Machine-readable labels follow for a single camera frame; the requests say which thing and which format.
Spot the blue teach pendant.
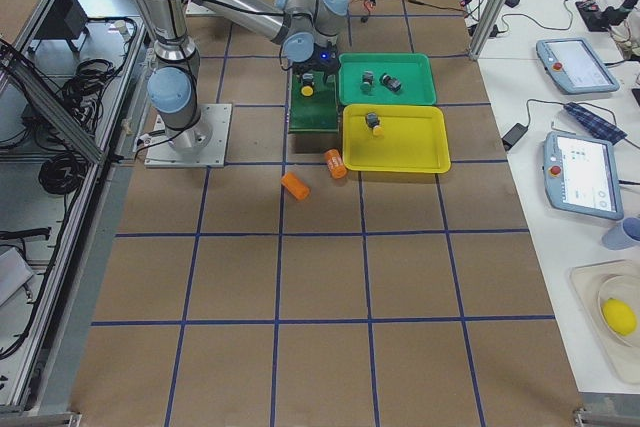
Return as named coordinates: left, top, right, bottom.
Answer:
left=535, top=38, right=619, bottom=95
left=543, top=131, right=624, bottom=221

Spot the yellow push button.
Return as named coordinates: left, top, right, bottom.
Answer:
left=299, top=72, right=315, bottom=97
left=365, top=112, right=384, bottom=137

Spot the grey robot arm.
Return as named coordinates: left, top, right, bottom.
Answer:
left=135, top=0, right=349, bottom=78

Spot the plain orange cylinder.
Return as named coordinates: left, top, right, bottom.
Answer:
left=281, top=172, right=311, bottom=200

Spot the yellow lemon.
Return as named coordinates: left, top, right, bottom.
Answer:
left=601, top=298, right=637, bottom=336

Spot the green plastic tray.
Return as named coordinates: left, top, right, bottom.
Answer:
left=338, top=53, right=437, bottom=106

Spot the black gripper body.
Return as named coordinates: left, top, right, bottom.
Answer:
left=293, top=46, right=339, bottom=78

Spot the yellow plastic tray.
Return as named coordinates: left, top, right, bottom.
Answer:
left=342, top=104, right=451, bottom=174

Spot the red black power cable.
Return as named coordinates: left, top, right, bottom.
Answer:
left=347, top=0, right=474, bottom=24

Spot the green push button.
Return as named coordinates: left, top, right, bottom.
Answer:
left=380, top=73, right=402, bottom=93
left=360, top=70, right=375, bottom=94

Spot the orange cylinder marked 4680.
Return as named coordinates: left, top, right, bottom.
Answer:
left=324, top=149, right=348, bottom=179

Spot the clear plastic container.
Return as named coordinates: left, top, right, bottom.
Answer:
left=570, top=259, right=639, bottom=385

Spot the green conveyor belt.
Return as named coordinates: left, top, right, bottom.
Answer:
left=288, top=67, right=338, bottom=134

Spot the black power adapter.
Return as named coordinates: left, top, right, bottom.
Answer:
left=501, top=123, right=528, bottom=152

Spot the blue plaid cloth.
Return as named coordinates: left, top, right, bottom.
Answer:
left=563, top=102, right=628, bottom=145

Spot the blue cup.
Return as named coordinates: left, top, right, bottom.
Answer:
left=601, top=217, right=639, bottom=250

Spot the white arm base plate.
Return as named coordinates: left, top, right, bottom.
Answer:
left=144, top=103, right=232, bottom=168

